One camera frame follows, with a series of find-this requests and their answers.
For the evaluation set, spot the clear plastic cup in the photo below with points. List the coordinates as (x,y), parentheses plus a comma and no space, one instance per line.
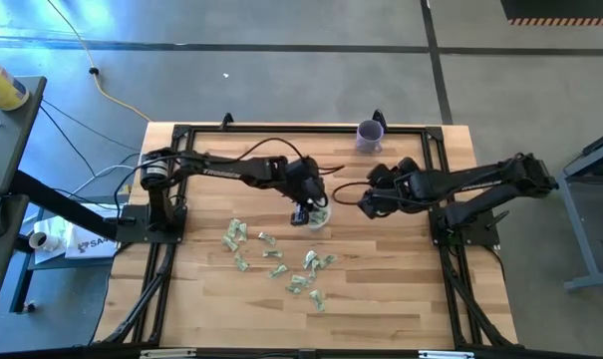
(327,220)

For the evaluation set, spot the black yellow hazard mat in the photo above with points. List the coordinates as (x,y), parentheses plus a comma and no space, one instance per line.
(560,10)

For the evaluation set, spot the black clamp lever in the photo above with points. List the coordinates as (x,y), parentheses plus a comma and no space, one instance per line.
(126,219)
(498,219)

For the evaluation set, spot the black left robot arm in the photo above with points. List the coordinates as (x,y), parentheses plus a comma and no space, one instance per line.
(221,172)

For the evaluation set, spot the black aluminium table frame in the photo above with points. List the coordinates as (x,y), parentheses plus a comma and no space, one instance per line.
(306,129)

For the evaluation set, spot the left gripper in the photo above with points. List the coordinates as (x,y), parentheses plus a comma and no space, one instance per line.
(296,182)

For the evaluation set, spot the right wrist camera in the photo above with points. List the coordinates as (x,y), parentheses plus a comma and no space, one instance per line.
(367,203)

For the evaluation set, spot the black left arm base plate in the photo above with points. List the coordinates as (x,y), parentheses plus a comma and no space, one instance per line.
(131,232)

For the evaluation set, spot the purple translucent cup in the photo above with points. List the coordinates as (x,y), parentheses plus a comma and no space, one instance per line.
(370,132)

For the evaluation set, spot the yellow wipes canister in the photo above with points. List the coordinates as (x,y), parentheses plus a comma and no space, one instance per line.
(2,85)

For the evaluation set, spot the black desk support bar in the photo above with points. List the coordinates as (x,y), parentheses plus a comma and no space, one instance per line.
(62,207)

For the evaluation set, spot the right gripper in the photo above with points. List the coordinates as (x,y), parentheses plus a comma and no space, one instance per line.
(390,197)

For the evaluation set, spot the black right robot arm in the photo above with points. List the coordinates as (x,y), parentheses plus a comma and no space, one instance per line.
(480,182)

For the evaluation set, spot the dark grey desk top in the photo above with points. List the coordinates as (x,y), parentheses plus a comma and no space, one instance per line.
(12,144)

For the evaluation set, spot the grey metal table frame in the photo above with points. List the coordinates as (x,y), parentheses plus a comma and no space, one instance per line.
(577,229)

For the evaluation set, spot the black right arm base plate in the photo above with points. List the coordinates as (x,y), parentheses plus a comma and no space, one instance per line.
(480,234)

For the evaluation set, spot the grey low shelf cart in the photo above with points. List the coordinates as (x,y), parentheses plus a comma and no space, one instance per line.
(82,264)

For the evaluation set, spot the white printed paper bag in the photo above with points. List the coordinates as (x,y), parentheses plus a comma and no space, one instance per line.
(94,247)

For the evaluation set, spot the white metal hinge bracket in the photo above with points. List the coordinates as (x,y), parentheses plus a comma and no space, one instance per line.
(445,355)
(166,354)

